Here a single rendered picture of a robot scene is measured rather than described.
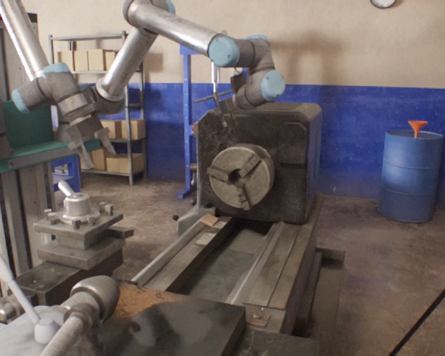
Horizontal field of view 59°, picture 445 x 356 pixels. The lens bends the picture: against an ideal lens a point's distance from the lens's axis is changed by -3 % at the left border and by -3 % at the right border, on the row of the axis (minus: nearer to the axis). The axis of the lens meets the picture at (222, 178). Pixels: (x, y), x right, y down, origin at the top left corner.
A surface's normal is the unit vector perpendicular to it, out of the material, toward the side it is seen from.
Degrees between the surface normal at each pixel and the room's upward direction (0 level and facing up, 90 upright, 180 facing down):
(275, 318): 0
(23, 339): 0
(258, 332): 0
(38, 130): 90
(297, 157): 90
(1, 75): 90
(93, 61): 90
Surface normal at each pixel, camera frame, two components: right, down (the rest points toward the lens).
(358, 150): -0.33, 0.25
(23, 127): 0.89, 0.12
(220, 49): -0.62, 0.23
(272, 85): 0.55, -0.02
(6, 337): 0.00, -0.97
